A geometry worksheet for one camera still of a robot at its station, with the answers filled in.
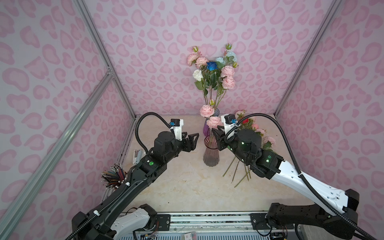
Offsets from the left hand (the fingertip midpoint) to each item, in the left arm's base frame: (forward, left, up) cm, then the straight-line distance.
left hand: (194, 131), depth 69 cm
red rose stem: (+29, -36, -26) cm, 53 cm away
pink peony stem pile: (+12, -48, -29) cm, 58 cm away
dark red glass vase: (+5, -10, -33) cm, 35 cm away
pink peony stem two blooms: (+10, -7, +2) cm, 13 cm away
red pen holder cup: (-13, +40, -19) cm, 47 cm away
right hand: (-1, -9, +5) cm, 11 cm away
